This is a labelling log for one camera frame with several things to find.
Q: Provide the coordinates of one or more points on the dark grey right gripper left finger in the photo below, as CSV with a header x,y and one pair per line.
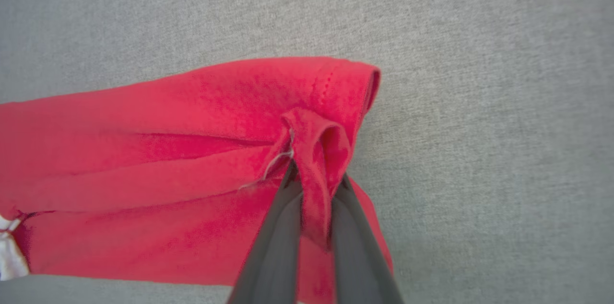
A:
x,y
273,256

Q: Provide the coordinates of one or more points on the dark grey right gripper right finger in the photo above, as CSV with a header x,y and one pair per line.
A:
x,y
360,256

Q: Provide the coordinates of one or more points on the red and white shirt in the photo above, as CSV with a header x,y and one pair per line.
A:
x,y
144,150

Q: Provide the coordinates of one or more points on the grey fabric sofa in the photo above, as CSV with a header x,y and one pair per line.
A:
x,y
479,126

